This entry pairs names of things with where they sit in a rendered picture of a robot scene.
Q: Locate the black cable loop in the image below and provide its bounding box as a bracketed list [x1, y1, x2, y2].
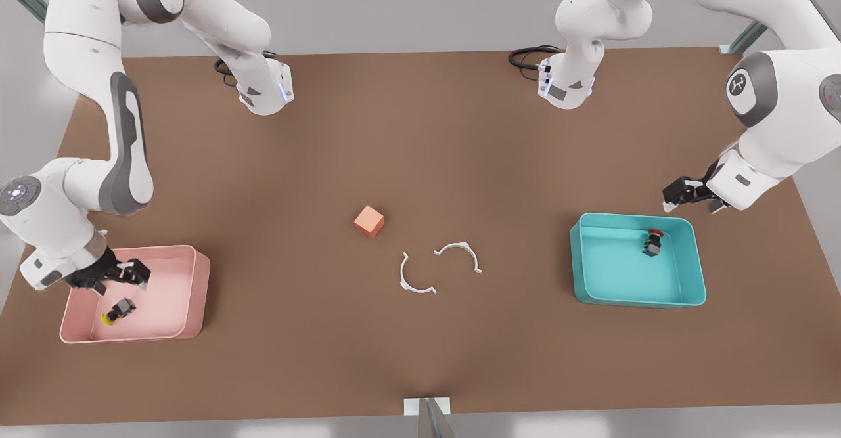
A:
[508, 45, 563, 84]
[214, 50, 279, 88]

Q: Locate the pink storage box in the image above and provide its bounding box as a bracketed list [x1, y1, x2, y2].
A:
[60, 245, 211, 345]

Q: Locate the yellow push button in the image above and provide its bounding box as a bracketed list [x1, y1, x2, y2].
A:
[101, 297, 137, 326]

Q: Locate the orange cube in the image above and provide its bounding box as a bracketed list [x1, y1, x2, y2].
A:
[354, 205, 386, 240]

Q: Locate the white curved clip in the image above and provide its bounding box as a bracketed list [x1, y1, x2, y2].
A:
[399, 252, 438, 295]
[434, 241, 483, 274]

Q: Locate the blue storage box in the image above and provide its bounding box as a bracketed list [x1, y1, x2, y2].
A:
[570, 212, 707, 309]

